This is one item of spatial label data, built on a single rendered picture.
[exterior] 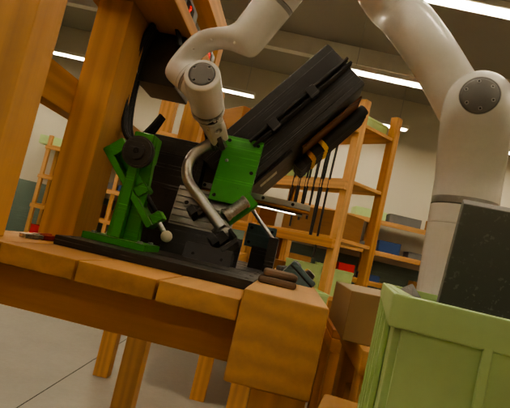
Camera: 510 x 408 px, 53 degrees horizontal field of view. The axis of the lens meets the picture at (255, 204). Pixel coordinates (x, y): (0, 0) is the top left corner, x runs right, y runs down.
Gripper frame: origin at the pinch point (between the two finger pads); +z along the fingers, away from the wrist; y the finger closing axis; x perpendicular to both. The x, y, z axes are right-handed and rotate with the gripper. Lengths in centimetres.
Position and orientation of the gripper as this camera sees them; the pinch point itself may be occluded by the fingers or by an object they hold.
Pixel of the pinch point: (213, 139)
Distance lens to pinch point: 147.0
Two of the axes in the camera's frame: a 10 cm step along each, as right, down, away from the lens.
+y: -5.0, -8.1, 3.1
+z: 0.1, 3.6, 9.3
